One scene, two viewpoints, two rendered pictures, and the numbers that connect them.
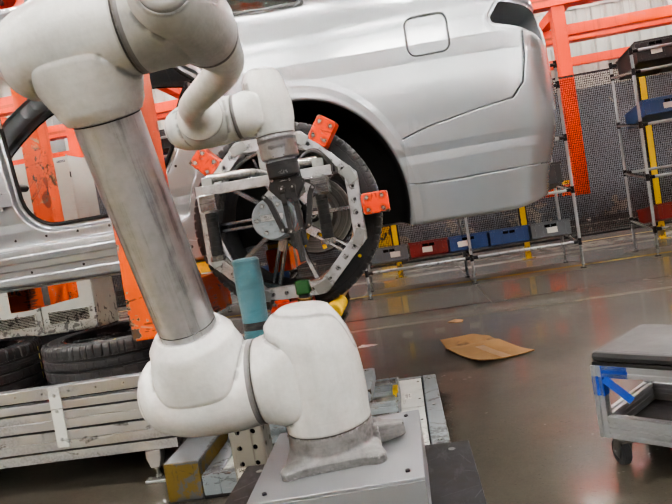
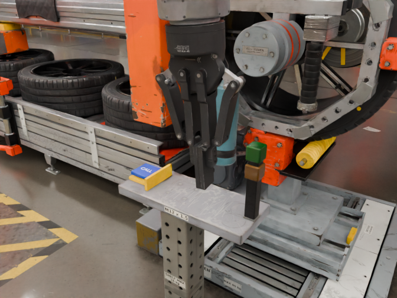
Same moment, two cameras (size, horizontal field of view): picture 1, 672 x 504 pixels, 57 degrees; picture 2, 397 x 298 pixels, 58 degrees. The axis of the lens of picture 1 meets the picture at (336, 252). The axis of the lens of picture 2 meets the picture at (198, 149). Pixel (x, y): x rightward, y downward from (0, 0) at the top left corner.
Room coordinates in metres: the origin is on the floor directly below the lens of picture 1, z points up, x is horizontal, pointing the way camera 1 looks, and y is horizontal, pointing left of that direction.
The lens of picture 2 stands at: (1.02, -0.14, 1.01)
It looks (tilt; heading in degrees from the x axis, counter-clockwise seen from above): 25 degrees down; 28
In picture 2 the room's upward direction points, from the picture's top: straight up
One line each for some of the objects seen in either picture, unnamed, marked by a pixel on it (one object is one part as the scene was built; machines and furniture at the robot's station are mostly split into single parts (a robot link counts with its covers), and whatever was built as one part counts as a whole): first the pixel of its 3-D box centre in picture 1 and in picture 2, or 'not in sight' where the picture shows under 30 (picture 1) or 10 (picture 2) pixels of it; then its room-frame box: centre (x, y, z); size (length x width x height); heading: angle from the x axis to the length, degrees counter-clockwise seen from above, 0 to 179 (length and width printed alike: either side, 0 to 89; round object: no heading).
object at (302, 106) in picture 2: (325, 217); (311, 74); (1.84, 0.02, 0.83); 0.04 x 0.04 x 0.16
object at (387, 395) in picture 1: (332, 408); (289, 220); (2.25, 0.11, 0.13); 0.50 x 0.36 x 0.10; 84
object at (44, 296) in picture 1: (37, 284); not in sight; (4.74, 2.29, 0.69); 0.52 x 0.17 x 0.35; 174
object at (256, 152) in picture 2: (303, 286); (256, 152); (1.78, 0.11, 0.64); 0.04 x 0.04 x 0.04; 84
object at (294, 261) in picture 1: (283, 244); not in sight; (4.53, 0.37, 0.69); 0.52 x 0.17 x 0.35; 174
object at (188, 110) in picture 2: (286, 210); (192, 106); (1.44, 0.10, 0.86); 0.04 x 0.01 x 0.11; 178
